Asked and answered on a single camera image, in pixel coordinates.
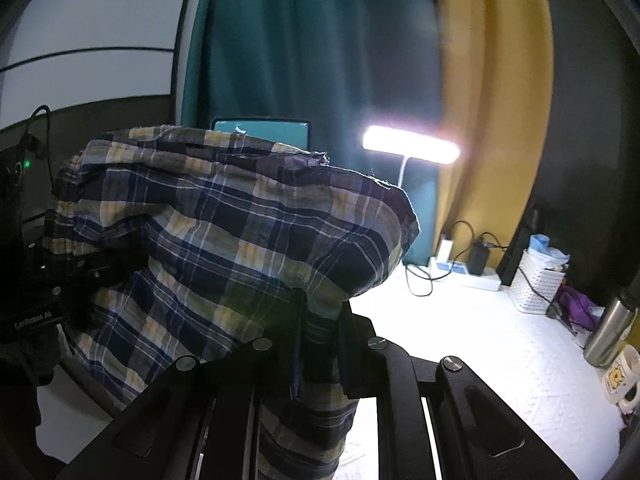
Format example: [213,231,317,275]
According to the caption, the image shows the white desk lamp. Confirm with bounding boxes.
[361,125,461,188]

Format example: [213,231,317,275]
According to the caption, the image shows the blue yellow plaid pants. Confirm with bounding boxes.
[44,126,420,479]

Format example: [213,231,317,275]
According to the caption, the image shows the white tablecloth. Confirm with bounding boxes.
[36,268,623,479]

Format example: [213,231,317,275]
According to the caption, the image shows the yellow curtain left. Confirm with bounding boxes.
[435,0,553,255]

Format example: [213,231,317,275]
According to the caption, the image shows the tablet with teal screen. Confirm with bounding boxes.
[212,117,311,150]

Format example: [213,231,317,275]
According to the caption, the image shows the white plastic basket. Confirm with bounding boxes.
[509,249,565,314]

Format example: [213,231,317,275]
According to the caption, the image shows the white power strip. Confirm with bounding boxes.
[427,257,501,292]

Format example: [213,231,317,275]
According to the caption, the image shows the black power adapter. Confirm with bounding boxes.
[466,240,490,275]

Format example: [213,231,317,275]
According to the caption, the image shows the purple cloth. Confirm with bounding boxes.
[556,285,599,330]

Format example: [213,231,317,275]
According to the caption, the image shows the teal curtain left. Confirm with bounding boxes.
[180,0,442,264]

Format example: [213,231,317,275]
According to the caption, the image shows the white cartoon mug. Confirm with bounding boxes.
[601,344,639,415]

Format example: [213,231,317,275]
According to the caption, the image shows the white charger plug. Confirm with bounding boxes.
[436,234,454,263]

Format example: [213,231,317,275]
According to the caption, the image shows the stainless steel tumbler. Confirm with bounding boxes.
[584,289,638,367]

